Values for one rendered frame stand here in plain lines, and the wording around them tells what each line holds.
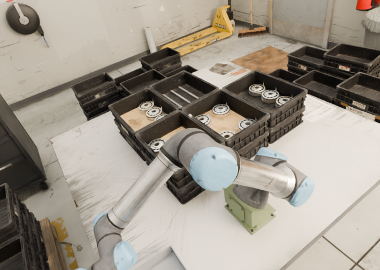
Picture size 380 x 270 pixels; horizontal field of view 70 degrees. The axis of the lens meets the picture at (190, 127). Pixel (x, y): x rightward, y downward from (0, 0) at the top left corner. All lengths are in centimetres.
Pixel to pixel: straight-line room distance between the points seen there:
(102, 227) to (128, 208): 10
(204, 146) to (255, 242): 61
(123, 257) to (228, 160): 39
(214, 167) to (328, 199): 79
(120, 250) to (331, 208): 91
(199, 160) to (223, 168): 7
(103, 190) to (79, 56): 321
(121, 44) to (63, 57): 90
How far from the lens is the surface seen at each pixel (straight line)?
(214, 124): 156
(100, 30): 456
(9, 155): 266
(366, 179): 152
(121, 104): 182
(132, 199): 89
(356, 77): 257
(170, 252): 125
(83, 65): 460
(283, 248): 123
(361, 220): 225
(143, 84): 291
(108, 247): 89
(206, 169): 70
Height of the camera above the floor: 179
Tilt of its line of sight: 37 degrees down
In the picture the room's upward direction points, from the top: 12 degrees counter-clockwise
